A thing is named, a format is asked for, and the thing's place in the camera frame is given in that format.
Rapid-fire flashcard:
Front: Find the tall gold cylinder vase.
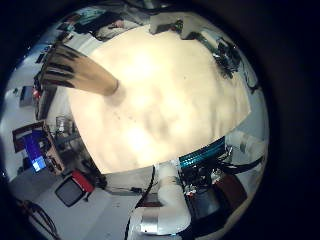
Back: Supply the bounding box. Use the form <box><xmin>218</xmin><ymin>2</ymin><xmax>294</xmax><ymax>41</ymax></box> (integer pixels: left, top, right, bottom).
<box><xmin>39</xmin><ymin>43</ymin><xmax>120</xmax><ymax>97</ymax></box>

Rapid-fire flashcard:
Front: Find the black mesh red-seat office chair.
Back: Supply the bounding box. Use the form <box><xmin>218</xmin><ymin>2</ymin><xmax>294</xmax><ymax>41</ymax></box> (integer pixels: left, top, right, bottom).
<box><xmin>54</xmin><ymin>169</ymin><xmax>96</xmax><ymax>208</ymax></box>

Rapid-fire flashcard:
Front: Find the wooden office desk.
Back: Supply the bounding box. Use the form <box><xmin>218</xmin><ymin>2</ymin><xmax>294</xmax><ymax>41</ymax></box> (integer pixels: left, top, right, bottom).
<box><xmin>12</xmin><ymin>119</ymin><xmax>66</xmax><ymax>176</ymax></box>

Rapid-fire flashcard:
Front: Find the computer monitor with purple screen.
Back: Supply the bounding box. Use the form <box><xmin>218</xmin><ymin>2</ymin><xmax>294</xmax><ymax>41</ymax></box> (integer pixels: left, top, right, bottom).
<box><xmin>23</xmin><ymin>131</ymin><xmax>48</xmax><ymax>173</ymax></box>

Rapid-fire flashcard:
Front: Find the black equipment cable tangle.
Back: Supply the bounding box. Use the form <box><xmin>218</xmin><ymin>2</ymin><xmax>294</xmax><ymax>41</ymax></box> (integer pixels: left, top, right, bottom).
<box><xmin>199</xmin><ymin>29</ymin><xmax>259</xmax><ymax>94</ymax></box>

